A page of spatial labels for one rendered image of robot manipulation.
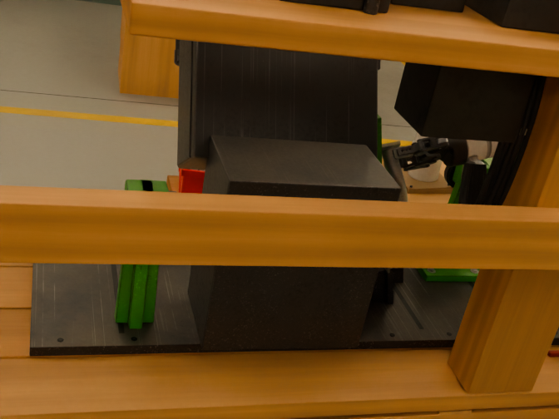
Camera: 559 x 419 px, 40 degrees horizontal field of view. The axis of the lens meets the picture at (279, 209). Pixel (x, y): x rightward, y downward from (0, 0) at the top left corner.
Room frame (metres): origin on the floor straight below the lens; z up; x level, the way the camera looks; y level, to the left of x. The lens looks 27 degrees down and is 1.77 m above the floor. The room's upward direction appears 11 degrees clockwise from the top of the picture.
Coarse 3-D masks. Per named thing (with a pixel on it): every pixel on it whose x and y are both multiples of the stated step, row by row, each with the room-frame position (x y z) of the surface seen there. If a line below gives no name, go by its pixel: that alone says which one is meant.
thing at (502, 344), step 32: (544, 96) 1.22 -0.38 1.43; (544, 128) 1.20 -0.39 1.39; (544, 160) 1.17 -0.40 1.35; (512, 192) 1.22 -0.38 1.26; (544, 192) 1.15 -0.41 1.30; (480, 288) 1.21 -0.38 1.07; (512, 288) 1.16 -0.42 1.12; (544, 288) 1.18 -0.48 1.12; (480, 320) 1.19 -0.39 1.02; (512, 320) 1.16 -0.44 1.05; (544, 320) 1.19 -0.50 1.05; (480, 352) 1.16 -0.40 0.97; (512, 352) 1.17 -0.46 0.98; (544, 352) 1.19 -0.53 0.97; (480, 384) 1.16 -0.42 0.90; (512, 384) 1.18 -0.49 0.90
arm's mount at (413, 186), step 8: (408, 176) 2.14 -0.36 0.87; (440, 176) 2.17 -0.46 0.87; (408, 184) 2.09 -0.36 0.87; (416, 184) 2.10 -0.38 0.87; (424, 184) 2.10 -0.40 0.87; (432, 184) 2.11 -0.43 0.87; (440, 184) 2.12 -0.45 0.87; (408, 192) 2.06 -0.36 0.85; (416, 192) 2.07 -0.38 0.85; (424, 192) 2.08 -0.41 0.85; (432, 192) 2.09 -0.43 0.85; (440, 192) 2.10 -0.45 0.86; (448, 192) 2.11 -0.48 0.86
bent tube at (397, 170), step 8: (384, 144) 1.45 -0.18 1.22; (392, 144) 1.45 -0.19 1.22; (400, 144) 1.45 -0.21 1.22; (384, 152) 1.45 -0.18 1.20; (392, 152) 1.45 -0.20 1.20; (384, 160) 1.45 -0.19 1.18; (392, 160) 1.44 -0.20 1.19; (392, 168) 1.43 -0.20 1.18; (400, 168) 1.44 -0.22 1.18; (392, 176) 1.42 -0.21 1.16; (400, 176) 1.42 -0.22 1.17; (400, 184) 1.41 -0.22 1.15; (400, 192) 1.40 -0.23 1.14; (400, 200) 1.40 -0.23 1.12
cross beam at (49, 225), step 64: (0, 192) 0.86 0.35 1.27; (64, 192) 0.89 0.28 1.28; (128, 192) 0.93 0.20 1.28; (0, 256) 0.83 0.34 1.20; (64, 256) 0.86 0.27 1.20; (128, 256) 0.89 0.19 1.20; (192, 256) 0.92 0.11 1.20; (256, 256) 0.95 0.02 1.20; (320, 256) 0.98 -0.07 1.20; (384, 256) 1.02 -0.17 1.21; (448, 256) 1.05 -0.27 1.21; (512, 256) 1.09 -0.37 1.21
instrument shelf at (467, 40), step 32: (128, 0) 0.92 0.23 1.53; (160, 0) 0.92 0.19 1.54; (192, 0) 0.95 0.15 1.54; (224, 0) 0.99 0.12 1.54; (256, 0) 1.02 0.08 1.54; (160, 32) 0.90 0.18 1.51; (192, 32) 0.91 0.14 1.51; (224, 32) 0.93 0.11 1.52; (256, 32) 0.94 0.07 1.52; (288, 32) 0.95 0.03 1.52; (320, 32) 0.97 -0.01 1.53; (352, 32) 0.98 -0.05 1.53; (384, 32) 1.00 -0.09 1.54; (416, 32) 1.02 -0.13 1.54; (448, 32) 1.05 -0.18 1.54; (480, 32) 1.09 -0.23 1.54; (512, 32) 1.14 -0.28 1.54; (544, 32) 1.18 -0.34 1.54; (448, 64) 1.03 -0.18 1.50; (480, 64) 1.05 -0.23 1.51; (512, 64) 1.06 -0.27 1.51; (544, 64) 1.08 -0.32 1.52
